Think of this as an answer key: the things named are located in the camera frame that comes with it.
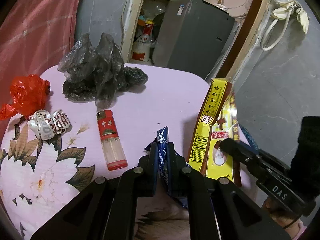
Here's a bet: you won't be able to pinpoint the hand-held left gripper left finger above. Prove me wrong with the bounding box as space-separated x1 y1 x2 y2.
30 152 158 240

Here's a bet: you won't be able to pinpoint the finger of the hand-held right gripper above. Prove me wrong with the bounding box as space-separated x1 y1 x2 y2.
218 138 275 180
237 140 292 171

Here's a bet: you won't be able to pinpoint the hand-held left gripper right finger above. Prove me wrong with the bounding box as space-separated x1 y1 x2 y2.
167 142 292 240

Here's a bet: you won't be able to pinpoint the blue snack wrapper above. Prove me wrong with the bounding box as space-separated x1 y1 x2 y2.
144 126 189 209

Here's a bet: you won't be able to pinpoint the yellow snack wrapper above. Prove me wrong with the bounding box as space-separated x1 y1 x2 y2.
187 78 242 188

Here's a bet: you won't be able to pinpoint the person's right hand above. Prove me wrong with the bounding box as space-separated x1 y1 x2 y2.
262 197 307 240

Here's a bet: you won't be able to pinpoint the red toothpick bottle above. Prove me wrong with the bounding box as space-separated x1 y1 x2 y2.
96 110 128 172

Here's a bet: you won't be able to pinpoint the pink floral tablecloth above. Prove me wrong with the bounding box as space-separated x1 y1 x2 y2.
0 64 253 240

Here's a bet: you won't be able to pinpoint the crumpled lettered paper band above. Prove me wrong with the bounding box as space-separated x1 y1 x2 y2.
27 109 73 140

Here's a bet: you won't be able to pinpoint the grey crumpled plastic bag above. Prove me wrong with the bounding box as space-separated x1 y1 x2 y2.
57 32 148 108

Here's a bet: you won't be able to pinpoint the grey refrigerator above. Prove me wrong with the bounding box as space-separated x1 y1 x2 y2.
152 0 238 80

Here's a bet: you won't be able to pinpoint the white red printed sack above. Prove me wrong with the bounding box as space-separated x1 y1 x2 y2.
132 24 154 62

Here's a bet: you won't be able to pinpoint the red plastic bag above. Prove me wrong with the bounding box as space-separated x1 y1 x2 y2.
0 74 52 121

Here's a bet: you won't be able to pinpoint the cream rubber gloves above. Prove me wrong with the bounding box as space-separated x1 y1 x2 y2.
271 0 310 34

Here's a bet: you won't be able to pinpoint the pink checked cloth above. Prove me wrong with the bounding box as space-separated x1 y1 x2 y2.
0 0 83 90

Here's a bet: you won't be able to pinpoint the white hose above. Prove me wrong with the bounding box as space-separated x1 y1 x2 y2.
260 5 294 52

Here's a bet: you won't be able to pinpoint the wooden door frame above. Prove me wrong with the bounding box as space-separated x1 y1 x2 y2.
120 0 274 80

